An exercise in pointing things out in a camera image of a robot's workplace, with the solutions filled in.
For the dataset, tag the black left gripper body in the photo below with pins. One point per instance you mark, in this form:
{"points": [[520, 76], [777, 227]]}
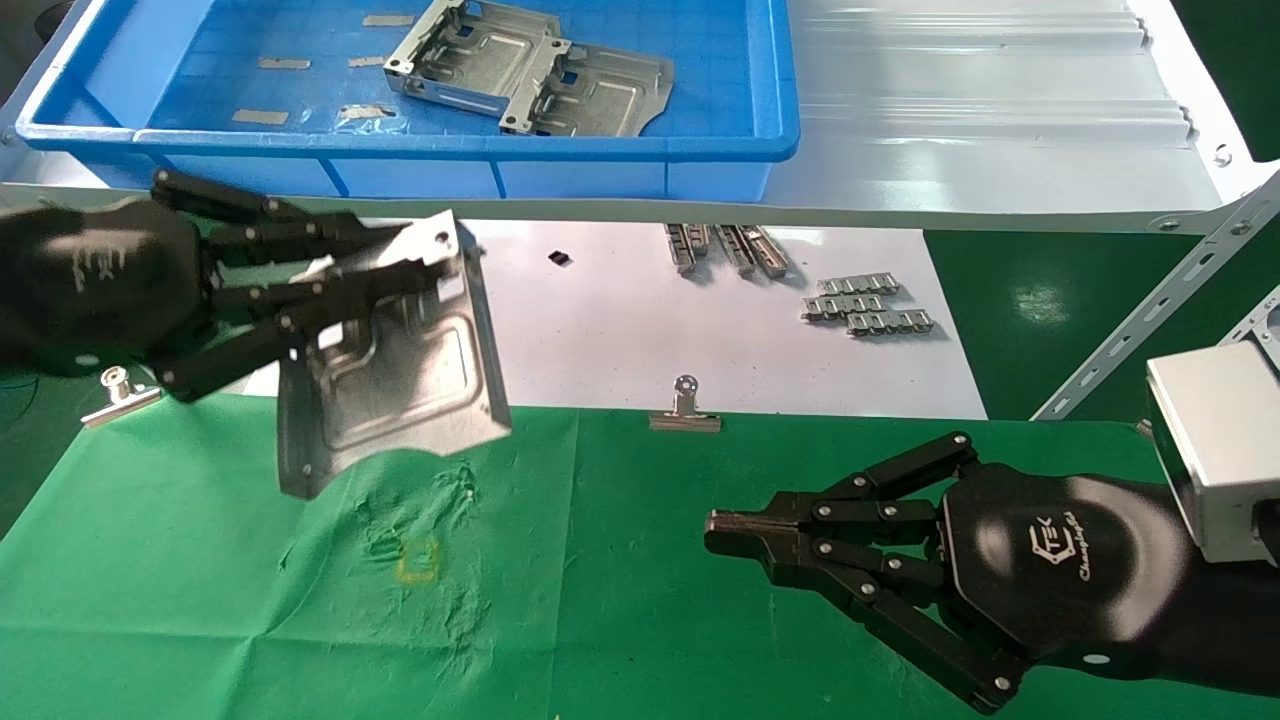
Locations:
{"points": [[100, 280]]}

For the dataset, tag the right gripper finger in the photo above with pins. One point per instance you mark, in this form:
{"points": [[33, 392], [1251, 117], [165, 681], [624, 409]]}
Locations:
{"points": [[870, 512], [880, 565]]}

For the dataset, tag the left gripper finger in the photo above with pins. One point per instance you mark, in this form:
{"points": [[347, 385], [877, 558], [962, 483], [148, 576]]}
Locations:
{"points": [[300, 240], [380, 280]]}

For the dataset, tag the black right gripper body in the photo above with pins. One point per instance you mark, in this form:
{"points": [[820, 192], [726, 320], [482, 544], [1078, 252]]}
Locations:
{"points": [[1060, 560]]}

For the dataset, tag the sheet metal bracket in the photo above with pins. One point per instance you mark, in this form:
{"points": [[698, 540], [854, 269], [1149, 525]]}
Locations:
{"points": [[610, 95], [470, 50], [420, 370]]}

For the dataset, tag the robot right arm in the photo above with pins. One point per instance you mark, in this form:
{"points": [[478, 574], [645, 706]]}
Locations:
{"points": [[1250, 630]]}

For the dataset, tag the silver binder clip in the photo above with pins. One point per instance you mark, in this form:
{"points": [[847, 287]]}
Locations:
{"points": [[686, 423], [122, 402]]}

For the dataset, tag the grey tape strip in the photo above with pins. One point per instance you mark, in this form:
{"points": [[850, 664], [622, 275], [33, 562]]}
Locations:
{"points": [[366, 61], [284, 63], [260, 117], [387, 20]]}

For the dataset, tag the blue plastic bin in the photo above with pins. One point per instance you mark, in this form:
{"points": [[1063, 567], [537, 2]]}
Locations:
{"points": [[450, 150]]}

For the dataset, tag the green cloth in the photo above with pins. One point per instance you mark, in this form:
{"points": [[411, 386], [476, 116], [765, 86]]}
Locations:
{"points": [[620, 580]]}

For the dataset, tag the small notched metal rail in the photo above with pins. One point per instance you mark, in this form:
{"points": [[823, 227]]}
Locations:
{"points": [[845, 308], [681, 252], [858, 286], [890, 324], [738, 252], [770, 252], [703, 241]]}

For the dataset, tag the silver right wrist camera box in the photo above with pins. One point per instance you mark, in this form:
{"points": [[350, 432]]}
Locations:
{"points": [[1215, 450]]}

